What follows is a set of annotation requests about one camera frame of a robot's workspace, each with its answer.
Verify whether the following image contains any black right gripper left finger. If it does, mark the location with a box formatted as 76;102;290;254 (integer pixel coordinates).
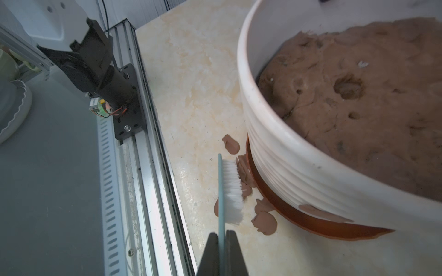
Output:
196;232;219;276

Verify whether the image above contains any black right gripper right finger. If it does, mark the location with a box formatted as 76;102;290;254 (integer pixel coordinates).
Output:
224;230;249;276

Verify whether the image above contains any teal scrub brush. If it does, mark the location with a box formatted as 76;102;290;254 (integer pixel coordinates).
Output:
218;154;244;276

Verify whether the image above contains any white ceramic pot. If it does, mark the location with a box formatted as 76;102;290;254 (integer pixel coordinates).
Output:
237;1;442;232

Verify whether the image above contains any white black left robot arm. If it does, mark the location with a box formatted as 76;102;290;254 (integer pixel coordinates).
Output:
4;0;137;109

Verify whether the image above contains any mud flake on table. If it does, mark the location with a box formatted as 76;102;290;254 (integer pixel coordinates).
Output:
236;155;257;188
252;212;277;236
222;134;241;155

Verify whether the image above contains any brown mud in pot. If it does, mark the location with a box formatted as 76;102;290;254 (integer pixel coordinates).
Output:
257;18;442;201

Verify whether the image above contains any grey ribbed container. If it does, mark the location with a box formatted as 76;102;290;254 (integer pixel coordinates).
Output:
1;79;32;143

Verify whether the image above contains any aluminium mounting rail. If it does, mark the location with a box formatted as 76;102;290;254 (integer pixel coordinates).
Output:
97;20;196;276

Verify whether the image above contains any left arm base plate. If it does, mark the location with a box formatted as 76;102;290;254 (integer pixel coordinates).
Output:
113;64;146;142

